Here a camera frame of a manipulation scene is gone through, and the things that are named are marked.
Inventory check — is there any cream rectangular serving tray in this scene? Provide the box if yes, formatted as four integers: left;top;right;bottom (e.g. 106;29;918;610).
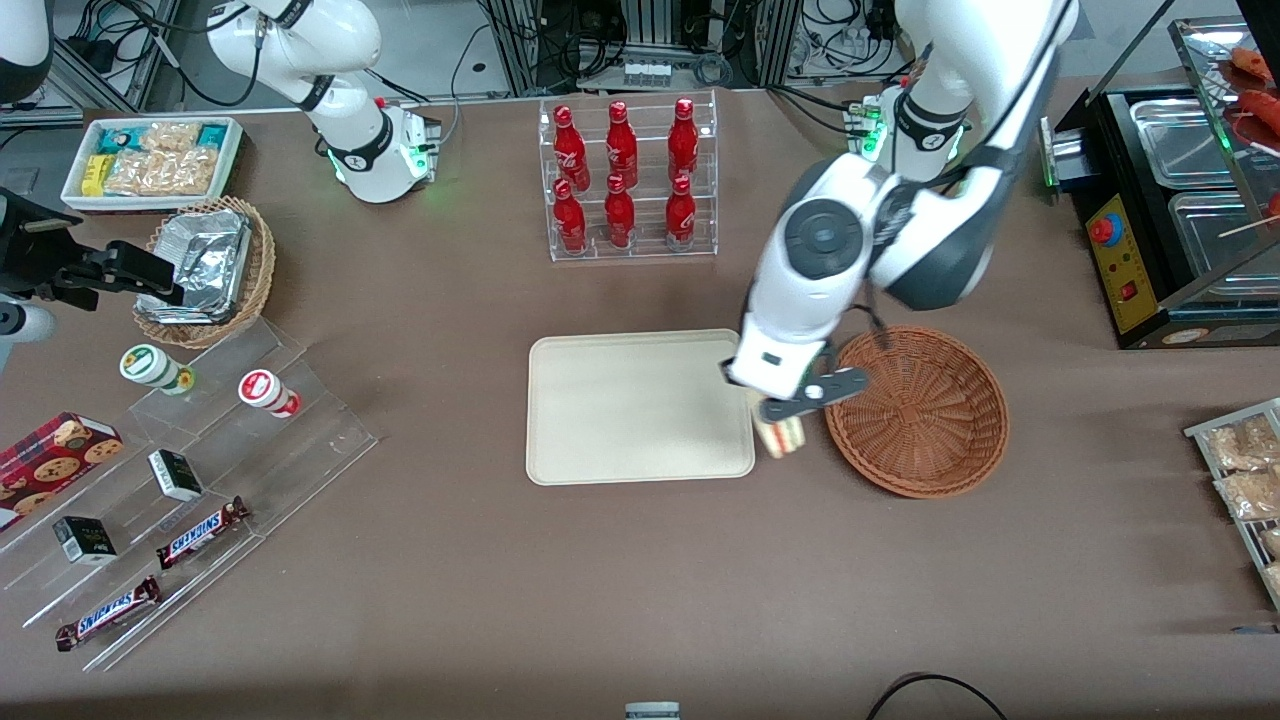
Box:
526;329;756;487

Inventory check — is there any red cola bottle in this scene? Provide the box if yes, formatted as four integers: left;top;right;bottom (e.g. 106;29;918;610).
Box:
605;100;639;189
665;175;697;251
553;104;591;193
604;173;636;250
667;97;700;184
553;178;589;255

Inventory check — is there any clear acrylic step stand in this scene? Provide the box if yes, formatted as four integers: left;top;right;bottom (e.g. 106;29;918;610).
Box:
0;317;380;674

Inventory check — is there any red capped drink cup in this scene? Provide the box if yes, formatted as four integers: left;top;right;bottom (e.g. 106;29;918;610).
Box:
237;368;303;420

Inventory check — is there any red tartan cookie box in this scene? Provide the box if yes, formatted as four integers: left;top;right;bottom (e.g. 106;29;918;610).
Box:
0;411;125;532

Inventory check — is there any clear acrylic bottle rack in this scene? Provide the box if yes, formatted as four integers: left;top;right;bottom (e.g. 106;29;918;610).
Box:
538;89;719;264

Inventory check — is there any snickers chocolate bar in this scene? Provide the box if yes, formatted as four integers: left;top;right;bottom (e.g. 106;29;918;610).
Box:
54;575;164;653
155;496;252;572

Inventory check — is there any green capped drink cup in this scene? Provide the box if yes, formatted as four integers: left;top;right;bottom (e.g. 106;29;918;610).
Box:
119;343;197;396

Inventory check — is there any light wicker basket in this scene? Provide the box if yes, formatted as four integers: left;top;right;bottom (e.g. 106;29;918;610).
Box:
133;196;277;350

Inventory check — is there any brown round wicker basket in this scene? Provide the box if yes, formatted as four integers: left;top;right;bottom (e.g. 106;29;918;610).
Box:
824;325;1010;499

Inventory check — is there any white rectangular snack tray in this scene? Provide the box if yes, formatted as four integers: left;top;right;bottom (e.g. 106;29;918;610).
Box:
60;116;245;214

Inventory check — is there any wire rack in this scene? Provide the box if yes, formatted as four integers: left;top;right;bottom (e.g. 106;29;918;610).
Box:
1183;397;1280;612

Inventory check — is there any silver foil container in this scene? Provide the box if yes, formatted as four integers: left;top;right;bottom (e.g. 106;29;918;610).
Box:
137;209;252;324

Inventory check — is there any clear bag of crackers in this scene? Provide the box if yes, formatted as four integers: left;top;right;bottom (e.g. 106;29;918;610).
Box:
104;122;219;197

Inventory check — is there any black food warmer machine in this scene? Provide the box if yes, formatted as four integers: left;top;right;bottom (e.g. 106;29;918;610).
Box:
1038;14;1280;352

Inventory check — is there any small black box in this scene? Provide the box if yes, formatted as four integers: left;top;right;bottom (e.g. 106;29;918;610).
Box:
52;515;119;566
147;448;205;503

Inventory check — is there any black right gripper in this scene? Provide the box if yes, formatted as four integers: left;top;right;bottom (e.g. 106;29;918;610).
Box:
0;188;187;311

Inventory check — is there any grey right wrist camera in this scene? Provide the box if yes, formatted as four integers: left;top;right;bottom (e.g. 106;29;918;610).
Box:
0;298;57;373

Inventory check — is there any clear bag of pastry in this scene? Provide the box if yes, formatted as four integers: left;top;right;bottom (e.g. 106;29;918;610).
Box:
1202;414;1280;472
1213;467;1280;522

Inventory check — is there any triangular sandwich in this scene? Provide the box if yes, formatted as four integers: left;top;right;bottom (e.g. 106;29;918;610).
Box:
756;412;808;461

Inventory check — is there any black cable loop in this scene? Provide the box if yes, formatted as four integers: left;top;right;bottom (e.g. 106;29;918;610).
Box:
864;672;1012;720

